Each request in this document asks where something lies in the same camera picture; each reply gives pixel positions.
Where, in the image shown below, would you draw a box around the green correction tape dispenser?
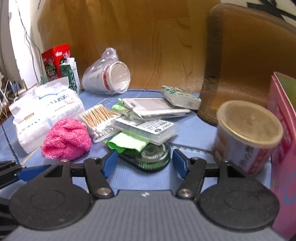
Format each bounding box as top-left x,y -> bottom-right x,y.
118,142 -> 171,172

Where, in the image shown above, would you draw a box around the green cleaning cloth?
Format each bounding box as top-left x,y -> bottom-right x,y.
103,98 -> 149,153

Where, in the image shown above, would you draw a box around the pink fluffy towel ball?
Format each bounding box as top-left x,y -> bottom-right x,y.
41,118 -> 92,161

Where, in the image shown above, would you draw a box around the green patterned tissue pack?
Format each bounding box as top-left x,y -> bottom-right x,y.
162,85 -> 202,110

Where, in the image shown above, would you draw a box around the white packet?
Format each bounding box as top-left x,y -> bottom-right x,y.
122,97 -> 191,120

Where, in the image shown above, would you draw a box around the white wet wipes pack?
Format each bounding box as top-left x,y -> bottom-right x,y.
9,77 -> 85,154

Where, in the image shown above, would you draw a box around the peanut can with lid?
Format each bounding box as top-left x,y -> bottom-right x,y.
212,100 -> 283,175

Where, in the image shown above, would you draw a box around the bagged paper cups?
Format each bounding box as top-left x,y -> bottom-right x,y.
82,48 -> 131,94

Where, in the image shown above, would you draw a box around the green white carton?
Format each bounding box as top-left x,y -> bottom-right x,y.
60,57 -> 81,94

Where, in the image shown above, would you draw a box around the pink macaron tin box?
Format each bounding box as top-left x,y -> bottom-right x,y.
267,72 -> 295,240

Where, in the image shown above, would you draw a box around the red snack box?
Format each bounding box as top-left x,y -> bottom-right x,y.
41,44 -> 71,81

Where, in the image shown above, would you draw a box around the black tape cross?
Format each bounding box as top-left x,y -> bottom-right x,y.
247,0 -> 296,20

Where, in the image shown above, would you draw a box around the wood pattern wall sheet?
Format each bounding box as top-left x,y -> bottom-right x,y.
38,0 -> 218,92

